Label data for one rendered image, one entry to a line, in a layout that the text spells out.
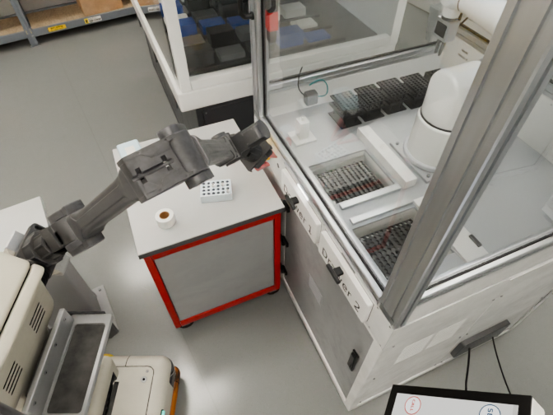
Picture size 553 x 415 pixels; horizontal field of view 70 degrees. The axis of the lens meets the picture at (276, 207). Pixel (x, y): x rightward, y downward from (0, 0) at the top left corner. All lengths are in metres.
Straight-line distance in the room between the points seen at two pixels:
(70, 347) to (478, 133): 0.95
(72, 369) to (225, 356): 1.13
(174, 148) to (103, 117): 2.88
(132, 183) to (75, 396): 0.54
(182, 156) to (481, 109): 0.46
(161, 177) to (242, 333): 1.55
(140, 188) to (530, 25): 0.56
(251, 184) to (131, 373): 0.92
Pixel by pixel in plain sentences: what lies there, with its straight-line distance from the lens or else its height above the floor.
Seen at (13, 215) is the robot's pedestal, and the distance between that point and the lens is 1.85.
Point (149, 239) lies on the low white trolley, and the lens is 1.54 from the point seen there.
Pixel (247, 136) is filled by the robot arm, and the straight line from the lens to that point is 1.07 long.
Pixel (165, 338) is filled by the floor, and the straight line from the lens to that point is 2.18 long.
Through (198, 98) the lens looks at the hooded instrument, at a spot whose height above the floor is 0.86.
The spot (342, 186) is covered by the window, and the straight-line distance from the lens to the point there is 1.12.
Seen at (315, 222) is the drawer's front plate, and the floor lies 0.93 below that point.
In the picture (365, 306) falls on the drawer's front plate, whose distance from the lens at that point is 1.19.
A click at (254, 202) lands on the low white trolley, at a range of 1.59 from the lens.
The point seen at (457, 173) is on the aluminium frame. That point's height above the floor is 1.50.
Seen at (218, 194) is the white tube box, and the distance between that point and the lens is 1.58.
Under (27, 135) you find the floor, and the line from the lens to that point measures 3.63.
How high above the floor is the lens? 1.95
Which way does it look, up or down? 50 degrees down
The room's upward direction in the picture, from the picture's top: straight up
